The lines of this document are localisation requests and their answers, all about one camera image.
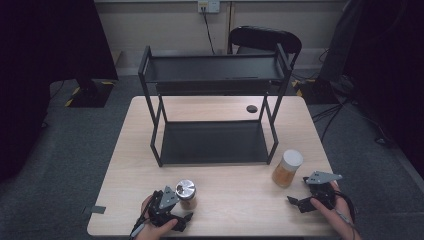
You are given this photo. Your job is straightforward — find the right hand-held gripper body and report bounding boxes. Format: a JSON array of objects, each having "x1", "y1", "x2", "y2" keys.
[{"x1": 302, "y1": 170, "x2": 343, "y2": 210}]

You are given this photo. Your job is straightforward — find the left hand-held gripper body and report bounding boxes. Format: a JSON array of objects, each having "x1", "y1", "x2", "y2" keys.
[{"x1": 148, "y1": 185, "x2": 183, "y2": 231}]

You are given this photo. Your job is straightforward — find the silver lid spice jar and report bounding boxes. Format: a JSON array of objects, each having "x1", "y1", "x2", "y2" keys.
[{"x1": 175, "y1": 179, "x2": 198, "y2": 211}]

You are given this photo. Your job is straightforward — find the white lid spice jar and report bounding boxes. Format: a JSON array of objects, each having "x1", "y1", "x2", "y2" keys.
[{"x1": 271, "y1": 149, "x2": 304, "y2": 189}]

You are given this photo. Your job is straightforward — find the black metal shelf rack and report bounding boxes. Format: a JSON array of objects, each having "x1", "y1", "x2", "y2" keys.
[{"x1": 137, "y1": 43, "x2": 294, "y2": 168}]

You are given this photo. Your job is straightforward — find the person's left hand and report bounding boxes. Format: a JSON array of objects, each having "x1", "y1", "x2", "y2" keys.
[{"x1": 134, "y1": 195, "x2": 179, "y2": 240}]

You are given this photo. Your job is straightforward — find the person's right hand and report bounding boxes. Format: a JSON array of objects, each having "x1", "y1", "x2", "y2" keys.
[{"x1": 309, "y1": 182, "x2": 361, "y2": 240}]

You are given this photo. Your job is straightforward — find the grey tape strip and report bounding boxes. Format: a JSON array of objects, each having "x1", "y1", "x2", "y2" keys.
[{"x1": 82, "y1": 205, "x2": 107, "y2": 215}]

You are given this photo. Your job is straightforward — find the black stand base yellow tape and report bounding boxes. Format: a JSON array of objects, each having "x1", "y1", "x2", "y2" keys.
[
  {"x1": 293, "y1": 78, "x2": 341, "y2": 105},
  {"x1": 64, "y1": 78, "x2": 116, "y2": 109}
]

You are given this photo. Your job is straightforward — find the dark curtain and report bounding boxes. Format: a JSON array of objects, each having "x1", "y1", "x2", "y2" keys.
[
  {"x1": 343, "y1": 0, "x2": 424, "y2": 178},
  {"x1": 0, "y1": 0, "x2": 119, "y2": 184}
]

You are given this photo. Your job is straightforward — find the grey leaning stand panel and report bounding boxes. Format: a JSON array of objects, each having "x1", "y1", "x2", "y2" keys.
[{"x1": 318, "y1": 0, "x2": 363, "y2": 84}]

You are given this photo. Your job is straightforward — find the black chair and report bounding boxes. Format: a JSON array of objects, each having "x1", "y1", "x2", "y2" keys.
[{"x1": 227, "y1": 25, "x2": 303, "y2": 68}]

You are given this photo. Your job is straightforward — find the right hand-held gripper cable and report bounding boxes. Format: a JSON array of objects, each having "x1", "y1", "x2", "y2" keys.
[{"x1": 334, "y1": 189, "x2": 358, "y2": 232}]

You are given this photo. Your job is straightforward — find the hand-held gripper cable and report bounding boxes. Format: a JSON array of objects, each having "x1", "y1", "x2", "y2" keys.
[
  {"x1": 334, "y1": 189, "x2": 358, "y2": 232},
  {"x1": 129, "y1": 199, "x2": 148, "y2": 240}
]

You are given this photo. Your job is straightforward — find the left hand-held gripper cable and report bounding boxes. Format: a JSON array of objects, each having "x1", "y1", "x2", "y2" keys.
[{"x1": 129, "y1": 199, "x2": 148, "y2": 240}]

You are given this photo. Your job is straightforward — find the black floor cables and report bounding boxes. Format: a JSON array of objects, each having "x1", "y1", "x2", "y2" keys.
[{"x1": 311, "y1": 96, "x2": 348, "y2": 144}]

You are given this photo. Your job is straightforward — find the black wall socket cable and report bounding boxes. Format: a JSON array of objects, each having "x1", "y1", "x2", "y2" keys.
[{"x1": 201, "y1": 6, "x2": 217, "y2": 55}]

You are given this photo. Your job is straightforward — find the white wall socket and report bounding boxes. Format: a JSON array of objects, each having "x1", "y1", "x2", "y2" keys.
[{"x1": 197, "y1": 0, "x2": 221, "y2": 14}]

